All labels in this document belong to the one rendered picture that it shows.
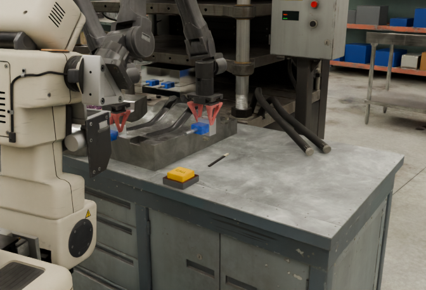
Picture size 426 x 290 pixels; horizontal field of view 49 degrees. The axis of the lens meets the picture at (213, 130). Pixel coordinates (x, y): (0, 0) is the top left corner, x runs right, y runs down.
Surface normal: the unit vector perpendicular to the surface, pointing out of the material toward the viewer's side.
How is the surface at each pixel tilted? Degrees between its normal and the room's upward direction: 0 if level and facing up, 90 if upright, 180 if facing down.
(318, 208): 0
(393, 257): 0
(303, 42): 90
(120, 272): 90
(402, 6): 90
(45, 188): 82
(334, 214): 0
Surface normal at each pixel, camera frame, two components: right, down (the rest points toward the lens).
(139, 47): 0.85, -0.02
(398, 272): 0.00, -0.96
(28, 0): -0.28, -0.44
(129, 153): -0.58, 0.24
